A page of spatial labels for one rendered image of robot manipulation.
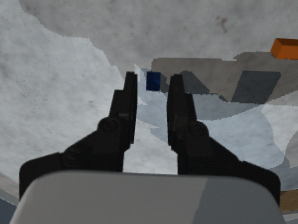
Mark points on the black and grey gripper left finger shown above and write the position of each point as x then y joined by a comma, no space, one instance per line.
103,149

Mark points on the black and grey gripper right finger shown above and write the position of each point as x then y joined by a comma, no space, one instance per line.
198,153

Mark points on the orange rod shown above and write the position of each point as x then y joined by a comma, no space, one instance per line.
285,49

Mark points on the small blue block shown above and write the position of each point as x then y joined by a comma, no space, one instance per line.
153,81

